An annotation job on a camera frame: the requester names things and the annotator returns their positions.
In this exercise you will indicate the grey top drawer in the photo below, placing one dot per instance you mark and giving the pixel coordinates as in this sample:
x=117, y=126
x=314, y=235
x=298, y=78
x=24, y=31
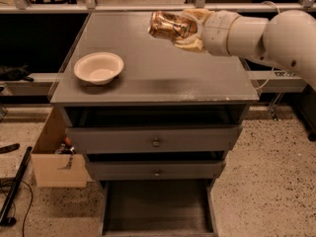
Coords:
x=153, y=139

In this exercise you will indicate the metal railing frame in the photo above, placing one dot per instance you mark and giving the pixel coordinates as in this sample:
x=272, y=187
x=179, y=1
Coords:
x=98, y=4

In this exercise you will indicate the black cloth on rail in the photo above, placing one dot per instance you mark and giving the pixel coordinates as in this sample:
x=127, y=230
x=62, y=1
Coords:
x=15, y=73

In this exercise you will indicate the orange soda can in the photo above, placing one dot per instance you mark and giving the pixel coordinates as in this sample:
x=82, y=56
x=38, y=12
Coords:
x=164, y=25

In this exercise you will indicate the black pole on floor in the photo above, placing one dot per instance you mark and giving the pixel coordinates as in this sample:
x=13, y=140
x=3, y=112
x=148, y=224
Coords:
x=5, y=220

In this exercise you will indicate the grey drawer cabinet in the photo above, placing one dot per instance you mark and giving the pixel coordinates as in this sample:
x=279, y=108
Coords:
x=159, y=86

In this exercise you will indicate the white paper bowl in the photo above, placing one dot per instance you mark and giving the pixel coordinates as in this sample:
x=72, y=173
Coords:
x=98, y=68

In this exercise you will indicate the black tool on floor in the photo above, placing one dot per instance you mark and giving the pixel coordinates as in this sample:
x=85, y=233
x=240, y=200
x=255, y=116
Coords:
x=9, y=148

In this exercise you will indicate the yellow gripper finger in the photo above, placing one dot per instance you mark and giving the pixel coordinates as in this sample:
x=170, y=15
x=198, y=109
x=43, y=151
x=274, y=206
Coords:
x=195, y=17
x=192, y=44

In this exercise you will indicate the grey drawer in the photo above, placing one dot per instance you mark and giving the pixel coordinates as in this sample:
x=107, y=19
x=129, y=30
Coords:
x=153, y=139
x=165, y=208
x=155, y=170

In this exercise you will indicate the grey bottom drawer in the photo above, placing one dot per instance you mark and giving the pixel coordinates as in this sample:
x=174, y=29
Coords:
x=165, y=208

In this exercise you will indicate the grey middle drawer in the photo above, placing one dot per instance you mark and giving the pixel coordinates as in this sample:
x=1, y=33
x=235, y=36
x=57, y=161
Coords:
x=155, y=170

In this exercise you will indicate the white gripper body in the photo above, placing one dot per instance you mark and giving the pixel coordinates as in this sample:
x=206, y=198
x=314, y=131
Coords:
x=216, y=33

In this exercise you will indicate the items inside cardboard box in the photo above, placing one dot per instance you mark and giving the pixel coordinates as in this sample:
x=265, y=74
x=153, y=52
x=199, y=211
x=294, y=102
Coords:
x=66, y=147

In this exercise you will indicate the cardboard box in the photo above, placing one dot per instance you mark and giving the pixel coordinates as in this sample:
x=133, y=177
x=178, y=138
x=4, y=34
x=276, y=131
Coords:
x=50, y=167

